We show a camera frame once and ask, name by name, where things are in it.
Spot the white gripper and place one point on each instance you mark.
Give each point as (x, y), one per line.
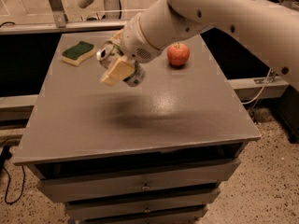
(135, 43)

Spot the white green 7up can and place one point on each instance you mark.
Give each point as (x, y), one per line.
(119, 68)

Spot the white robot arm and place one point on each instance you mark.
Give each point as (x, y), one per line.
(269, 31)

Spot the yellow green sponge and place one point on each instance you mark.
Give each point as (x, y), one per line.
(78, 53)

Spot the red apple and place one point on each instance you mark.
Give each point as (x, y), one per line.
(178, 54)

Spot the grey drawer cabinet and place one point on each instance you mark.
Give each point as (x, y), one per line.
(80, 126)

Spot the top grey drawer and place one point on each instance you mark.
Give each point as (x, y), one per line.
(106, 185)

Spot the grey drawer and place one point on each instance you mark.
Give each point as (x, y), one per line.
(155, 217)
(106, 185)
(140, 203)

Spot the bottom grey drawer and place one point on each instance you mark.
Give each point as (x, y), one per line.
(155, 217)

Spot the middle grey drawer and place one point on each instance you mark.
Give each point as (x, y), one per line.
(140, 203)

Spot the grey metal rail frame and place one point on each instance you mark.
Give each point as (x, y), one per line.
(60, 24)

